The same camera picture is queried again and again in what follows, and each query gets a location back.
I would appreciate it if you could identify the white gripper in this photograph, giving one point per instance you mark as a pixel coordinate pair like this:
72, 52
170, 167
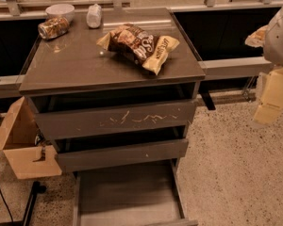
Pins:
279, 38

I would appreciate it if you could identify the brown chip bag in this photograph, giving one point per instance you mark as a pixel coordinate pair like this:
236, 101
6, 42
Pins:
144, 49

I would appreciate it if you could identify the grey drawer cabinet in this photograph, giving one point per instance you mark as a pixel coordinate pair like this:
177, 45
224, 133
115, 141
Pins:
72, 72

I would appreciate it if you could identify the grey open bottom drawer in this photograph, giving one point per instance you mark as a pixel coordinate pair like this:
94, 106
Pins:
146, 194

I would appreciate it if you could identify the grey middle drawer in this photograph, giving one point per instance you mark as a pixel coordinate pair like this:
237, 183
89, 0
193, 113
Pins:
90, 153

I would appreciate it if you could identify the grey top drawer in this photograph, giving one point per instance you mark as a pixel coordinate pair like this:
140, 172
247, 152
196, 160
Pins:
113, 119

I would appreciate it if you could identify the white bowl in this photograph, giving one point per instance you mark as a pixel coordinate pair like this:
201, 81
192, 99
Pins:
61, 10

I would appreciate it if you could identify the tipped drink can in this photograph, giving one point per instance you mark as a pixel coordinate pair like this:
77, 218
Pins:
53, 28

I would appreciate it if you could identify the black stand base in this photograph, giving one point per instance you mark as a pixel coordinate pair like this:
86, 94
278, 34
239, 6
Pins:
36, 189

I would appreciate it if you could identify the cardboard box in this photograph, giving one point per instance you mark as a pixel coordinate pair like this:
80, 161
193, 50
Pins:
17, 141

